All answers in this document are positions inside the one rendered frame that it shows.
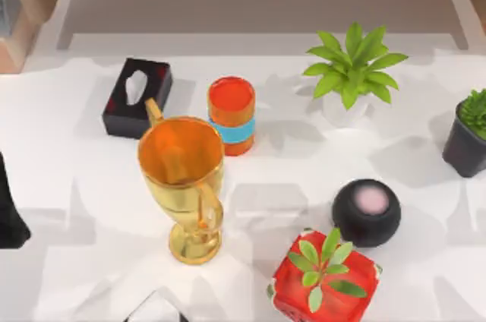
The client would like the black and white flat object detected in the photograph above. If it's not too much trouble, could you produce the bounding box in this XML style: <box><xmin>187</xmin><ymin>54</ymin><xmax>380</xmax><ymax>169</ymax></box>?
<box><xmin>123</xmin><ymin>288</ymin><xmax>190</xmax><ymax>322</ymax></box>

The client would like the gold trophy cup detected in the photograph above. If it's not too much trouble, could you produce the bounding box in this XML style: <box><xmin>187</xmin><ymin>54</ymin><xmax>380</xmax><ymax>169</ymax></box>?
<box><xmin>137</xmin><ymin>97</ymin><xmax>226</xmax><ymax>264</ymax></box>

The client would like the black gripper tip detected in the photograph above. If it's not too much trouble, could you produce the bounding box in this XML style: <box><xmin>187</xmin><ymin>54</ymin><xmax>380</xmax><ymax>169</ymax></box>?
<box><xmin>0</xmin><ymin>153</ymin><xmax>32</xmax><ymax>250</ymax></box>

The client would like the green plant in black pot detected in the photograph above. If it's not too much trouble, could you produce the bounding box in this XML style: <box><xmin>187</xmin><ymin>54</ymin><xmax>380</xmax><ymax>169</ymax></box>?
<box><xmin>441</xmin><ymin>88</ymin><xmax>486</xmax><ymax>179</ymax></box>

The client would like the black round speaker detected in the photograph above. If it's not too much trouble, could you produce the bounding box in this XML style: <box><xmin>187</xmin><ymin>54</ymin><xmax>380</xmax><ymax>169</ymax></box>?
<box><xmin>332</xmin><ymin>178</ymin><xmax>402</xmax><ymax>249</ymax></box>

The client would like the orange and blue can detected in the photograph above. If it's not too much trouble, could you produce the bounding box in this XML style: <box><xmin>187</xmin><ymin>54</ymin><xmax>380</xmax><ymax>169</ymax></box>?
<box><xmin>207</xmin><ymin>76</ymin><xmax>257</xmax><ymax>157</ymax></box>

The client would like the plant in red square pot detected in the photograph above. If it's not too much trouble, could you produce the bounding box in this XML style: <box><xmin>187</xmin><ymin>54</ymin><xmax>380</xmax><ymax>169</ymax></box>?
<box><xmin>267</xmin><ymin>227</ymin><xmax>383</xmax><ymax>322</ymax></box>

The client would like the black tissue box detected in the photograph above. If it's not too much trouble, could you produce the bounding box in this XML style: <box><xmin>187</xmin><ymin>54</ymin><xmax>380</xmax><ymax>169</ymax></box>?
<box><xmin>101</xmin><ymin>57</ymin><xmax>175</xmax><ymax>140</ymax></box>

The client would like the leafy plant in white pot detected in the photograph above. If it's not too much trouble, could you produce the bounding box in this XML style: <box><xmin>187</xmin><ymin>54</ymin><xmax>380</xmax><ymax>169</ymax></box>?
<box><xmin>302</xmin><ymin>21</ymin><xmax>410</xmax><ymax>126</ymax></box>

